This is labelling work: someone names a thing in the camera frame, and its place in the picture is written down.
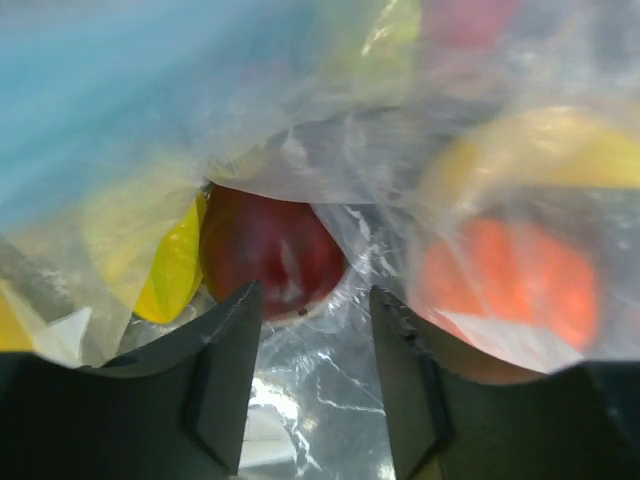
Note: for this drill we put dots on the yellow fake fruit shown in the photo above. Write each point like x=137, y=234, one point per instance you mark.
x=175, y=273

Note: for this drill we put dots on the dark red fake apple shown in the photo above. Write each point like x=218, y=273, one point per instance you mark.
x=280, y=244

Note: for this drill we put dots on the blue zip fruit bag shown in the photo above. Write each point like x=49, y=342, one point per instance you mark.
x=115, y=115

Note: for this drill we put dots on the grapes and orange bag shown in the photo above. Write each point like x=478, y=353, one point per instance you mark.
x=526, y=237

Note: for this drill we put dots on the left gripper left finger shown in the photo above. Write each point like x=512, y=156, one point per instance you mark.
x=174, y=408

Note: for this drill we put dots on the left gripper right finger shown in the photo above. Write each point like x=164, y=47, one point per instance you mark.
x=455, y=412

